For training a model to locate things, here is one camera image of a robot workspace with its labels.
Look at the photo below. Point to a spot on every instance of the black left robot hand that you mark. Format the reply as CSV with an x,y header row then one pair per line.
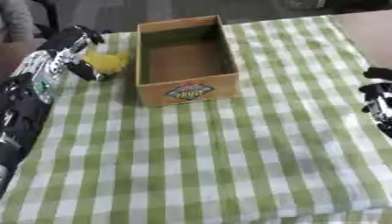
x,y
65,39

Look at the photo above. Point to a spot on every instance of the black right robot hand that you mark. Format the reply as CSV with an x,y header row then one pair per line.
x,y
376,87

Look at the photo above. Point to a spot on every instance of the tan cardboard box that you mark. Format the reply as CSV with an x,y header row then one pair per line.
x,y
186,62

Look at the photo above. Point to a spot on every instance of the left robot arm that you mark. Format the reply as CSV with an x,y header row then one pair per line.
x,y
25,96

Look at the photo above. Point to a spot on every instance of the yellow soft toy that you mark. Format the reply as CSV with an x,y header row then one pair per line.
x,y
106,61

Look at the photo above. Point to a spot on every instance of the person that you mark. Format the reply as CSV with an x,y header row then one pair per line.
x,y
15,20

